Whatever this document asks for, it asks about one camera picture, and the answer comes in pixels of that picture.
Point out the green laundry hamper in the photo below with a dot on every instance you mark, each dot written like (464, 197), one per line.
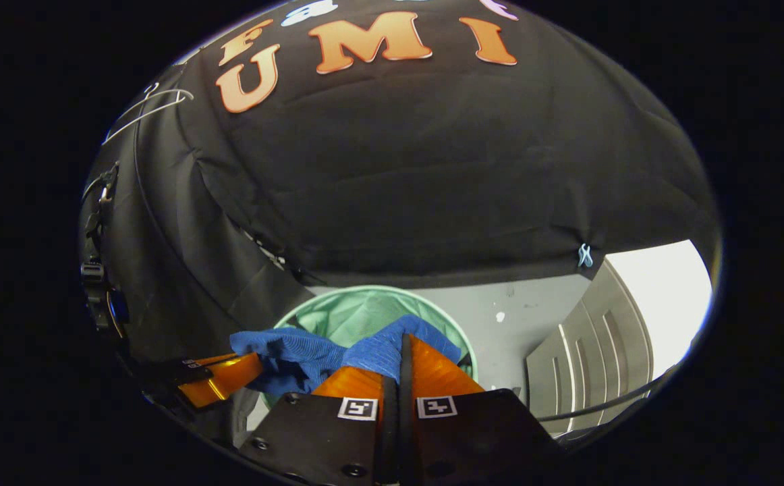
(358, 314)

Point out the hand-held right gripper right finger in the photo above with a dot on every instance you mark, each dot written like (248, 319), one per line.
(480, 439)

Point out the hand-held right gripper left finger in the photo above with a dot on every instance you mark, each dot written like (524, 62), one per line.
(318, 439)

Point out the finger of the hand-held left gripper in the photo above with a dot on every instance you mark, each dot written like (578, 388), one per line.
(230, 381)
(193, 368)

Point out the black backdrop cloth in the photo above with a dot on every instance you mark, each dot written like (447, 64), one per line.
(432, 169)

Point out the white plastic hanger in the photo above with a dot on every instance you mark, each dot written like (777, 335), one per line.
(179, 99)

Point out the grey panelled door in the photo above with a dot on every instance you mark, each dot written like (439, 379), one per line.
(588, 364)

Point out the black metal clothes rack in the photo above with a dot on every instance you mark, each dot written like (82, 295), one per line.
(601, 407)

